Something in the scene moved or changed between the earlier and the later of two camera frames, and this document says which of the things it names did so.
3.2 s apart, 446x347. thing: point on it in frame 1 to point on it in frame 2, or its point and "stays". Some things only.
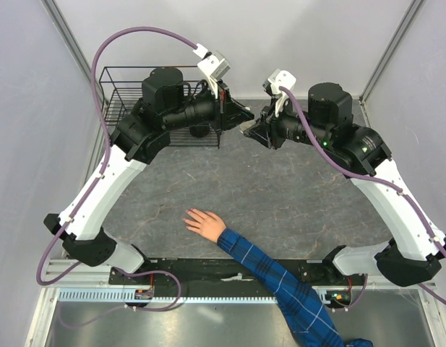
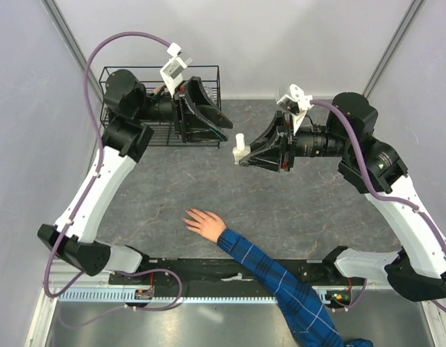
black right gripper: x=267 y=131 to x=266 y=155
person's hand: x=205 y=223 stays
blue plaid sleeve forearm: x=311 y=324 stays
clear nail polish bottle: x=246 y=125 to x=238 y=154
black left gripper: x=229 y=110 to x=186 y=95
